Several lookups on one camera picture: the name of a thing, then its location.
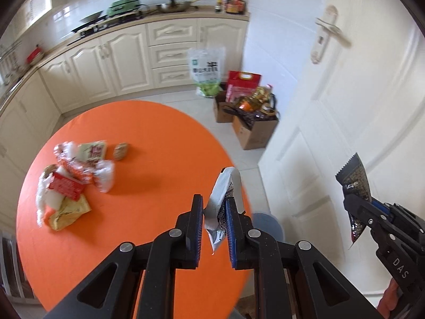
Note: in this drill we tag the small cardboard box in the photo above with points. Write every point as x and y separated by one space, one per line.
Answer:
222 111

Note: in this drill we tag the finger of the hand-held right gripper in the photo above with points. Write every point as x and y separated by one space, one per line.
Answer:
363 212
408 219

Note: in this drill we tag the orange white snack packet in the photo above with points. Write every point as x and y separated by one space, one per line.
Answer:
79 172

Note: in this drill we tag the cream lattice door cabinet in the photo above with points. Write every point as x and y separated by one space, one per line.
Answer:
38 5

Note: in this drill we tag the yellow cooking oil bottle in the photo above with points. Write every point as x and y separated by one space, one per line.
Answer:
257 98

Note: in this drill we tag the silver foil wrapper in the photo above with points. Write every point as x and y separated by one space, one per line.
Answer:
217 199

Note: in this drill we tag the black gas stove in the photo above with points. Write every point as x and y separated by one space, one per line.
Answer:
106 23

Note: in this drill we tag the orange covered round table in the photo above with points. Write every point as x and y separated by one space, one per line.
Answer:
149 179

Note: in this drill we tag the white door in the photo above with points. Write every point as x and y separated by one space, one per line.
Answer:
332 123

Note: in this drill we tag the small brown lump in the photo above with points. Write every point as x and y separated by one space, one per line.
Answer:
120 152

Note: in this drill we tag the steel wok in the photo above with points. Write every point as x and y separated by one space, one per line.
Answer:
174 6

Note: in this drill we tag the small clear plastic bag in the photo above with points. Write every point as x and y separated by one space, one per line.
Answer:
66 151

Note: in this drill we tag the cream base cabinets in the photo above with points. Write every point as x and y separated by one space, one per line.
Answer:
126 59

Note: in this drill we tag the dark patterned snack packet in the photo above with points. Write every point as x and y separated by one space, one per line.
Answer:
355 179

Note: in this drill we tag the green electric pot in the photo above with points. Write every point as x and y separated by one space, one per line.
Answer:
124 6

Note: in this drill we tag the red bowl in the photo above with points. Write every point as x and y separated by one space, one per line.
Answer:
35 55

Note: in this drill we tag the group of condiment bottles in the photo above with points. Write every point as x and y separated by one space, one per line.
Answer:
232 3

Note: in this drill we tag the white green rice bag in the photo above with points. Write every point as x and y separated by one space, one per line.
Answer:
206 69

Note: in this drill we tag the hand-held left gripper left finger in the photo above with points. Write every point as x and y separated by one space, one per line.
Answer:
198 239

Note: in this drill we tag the person's right forearm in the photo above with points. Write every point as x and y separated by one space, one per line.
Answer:
390 294

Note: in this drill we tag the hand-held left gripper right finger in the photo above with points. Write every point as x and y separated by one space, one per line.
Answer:
230 239

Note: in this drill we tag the red gift box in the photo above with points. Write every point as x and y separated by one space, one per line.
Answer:
244 81

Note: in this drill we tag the yellow snack packet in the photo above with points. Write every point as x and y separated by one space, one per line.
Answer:
68 212

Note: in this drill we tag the blue grey plastic bin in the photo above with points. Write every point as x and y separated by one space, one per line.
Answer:
270 226

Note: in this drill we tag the large cardboard box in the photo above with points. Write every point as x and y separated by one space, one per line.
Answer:
252 134

